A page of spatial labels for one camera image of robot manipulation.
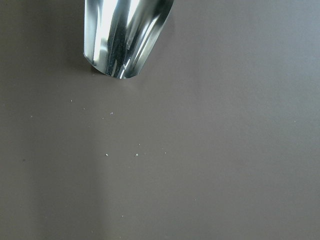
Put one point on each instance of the shiny metal scoop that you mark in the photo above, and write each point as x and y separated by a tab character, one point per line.
119	35

